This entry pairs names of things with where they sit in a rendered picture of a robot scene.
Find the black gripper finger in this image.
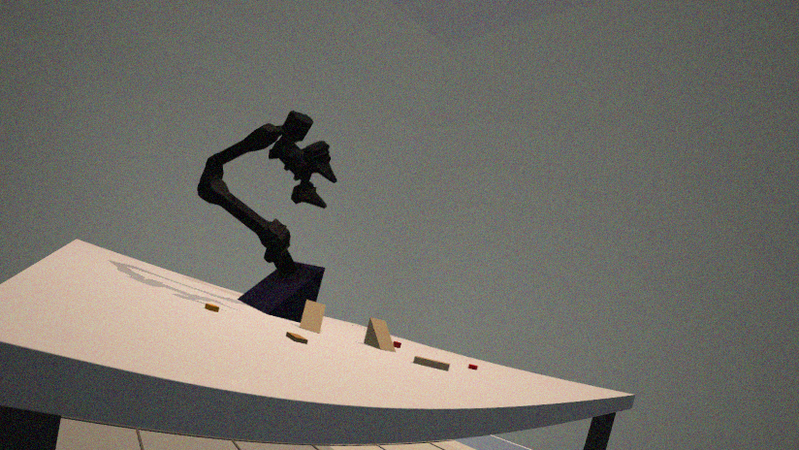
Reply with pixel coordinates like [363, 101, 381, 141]
[298, 187, 327, 208]
[308, 151, 337, 183]

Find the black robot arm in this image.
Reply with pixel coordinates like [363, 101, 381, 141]
[197, 111, 313, 278]

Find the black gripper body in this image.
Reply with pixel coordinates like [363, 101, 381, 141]
[283, 141, 329, 205]

